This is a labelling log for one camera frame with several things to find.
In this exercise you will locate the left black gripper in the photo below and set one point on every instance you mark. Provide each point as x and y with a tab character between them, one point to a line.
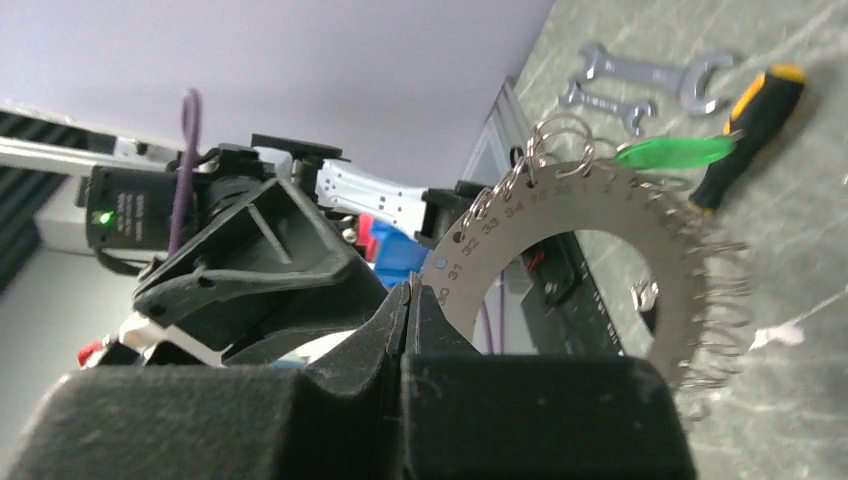
265	277

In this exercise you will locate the numbered metal key ring disc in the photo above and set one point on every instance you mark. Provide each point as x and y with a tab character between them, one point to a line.
675	288

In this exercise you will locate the green key tag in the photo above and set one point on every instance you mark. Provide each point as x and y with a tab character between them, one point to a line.
664	153

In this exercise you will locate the black yellow screwdriver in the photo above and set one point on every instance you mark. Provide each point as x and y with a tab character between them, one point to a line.
755	120

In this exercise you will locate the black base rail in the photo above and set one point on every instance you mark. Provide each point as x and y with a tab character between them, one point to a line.
546	301

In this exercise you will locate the silver wrench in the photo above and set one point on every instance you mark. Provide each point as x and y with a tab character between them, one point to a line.
631	114
688	83

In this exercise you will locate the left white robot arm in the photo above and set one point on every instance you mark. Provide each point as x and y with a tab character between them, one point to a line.
137	219

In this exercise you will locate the lower silver wrench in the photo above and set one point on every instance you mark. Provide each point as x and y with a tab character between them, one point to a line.
631	114

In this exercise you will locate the upper silver wrench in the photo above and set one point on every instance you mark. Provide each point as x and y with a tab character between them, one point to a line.
688	83

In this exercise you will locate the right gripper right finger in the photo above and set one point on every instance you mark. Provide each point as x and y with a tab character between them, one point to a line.
466	415

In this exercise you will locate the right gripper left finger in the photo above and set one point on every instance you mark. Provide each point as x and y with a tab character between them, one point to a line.
336	418

